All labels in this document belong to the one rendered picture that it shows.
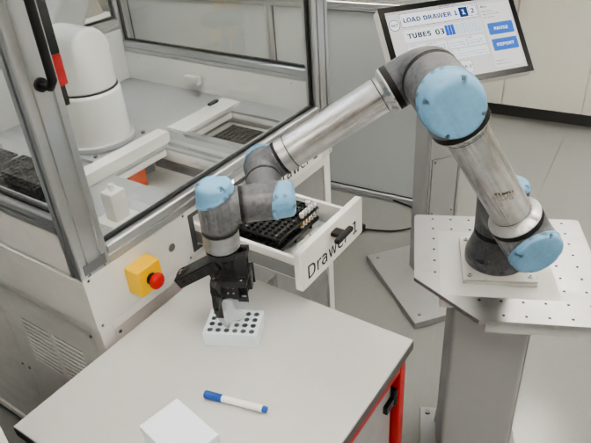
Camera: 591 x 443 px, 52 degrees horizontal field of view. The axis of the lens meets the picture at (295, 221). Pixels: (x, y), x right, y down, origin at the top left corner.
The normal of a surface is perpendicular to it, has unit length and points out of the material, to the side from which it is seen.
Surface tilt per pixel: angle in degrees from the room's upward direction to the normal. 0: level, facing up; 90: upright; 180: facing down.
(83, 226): 90
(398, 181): 90
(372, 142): 90
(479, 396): 90
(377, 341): 0
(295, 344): 0
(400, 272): 5
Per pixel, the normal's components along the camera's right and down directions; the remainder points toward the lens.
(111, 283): 0.83, 0.26
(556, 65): -0.49, 0.50
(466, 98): 0.05, 0.48
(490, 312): -0.07, -0.84
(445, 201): 0.29, 0.51
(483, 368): -0.17, 0.55
